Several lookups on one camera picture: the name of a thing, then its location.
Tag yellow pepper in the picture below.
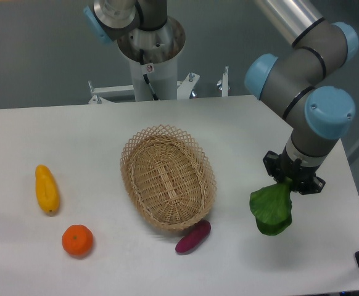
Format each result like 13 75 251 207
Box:
35 165 60 215

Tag orange mandarin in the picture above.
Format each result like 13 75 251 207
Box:
62 224 94 257

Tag woven wicker basket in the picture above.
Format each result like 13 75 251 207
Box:
120 125 217 231

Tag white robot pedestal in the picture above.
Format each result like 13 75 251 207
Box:
117 17 186 102

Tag purple sweet potato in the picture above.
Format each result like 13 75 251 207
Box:
175 220 211 254

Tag white pedestal base frame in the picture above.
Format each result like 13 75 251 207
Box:
88 65 231 104

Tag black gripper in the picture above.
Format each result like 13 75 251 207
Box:
263 150 326 195

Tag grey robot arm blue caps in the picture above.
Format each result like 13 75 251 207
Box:
83 1 359 194

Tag green leafy vegetable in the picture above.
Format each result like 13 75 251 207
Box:
249 178 292 236

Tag black cable on pedestal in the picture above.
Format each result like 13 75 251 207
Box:
139 48 161 101

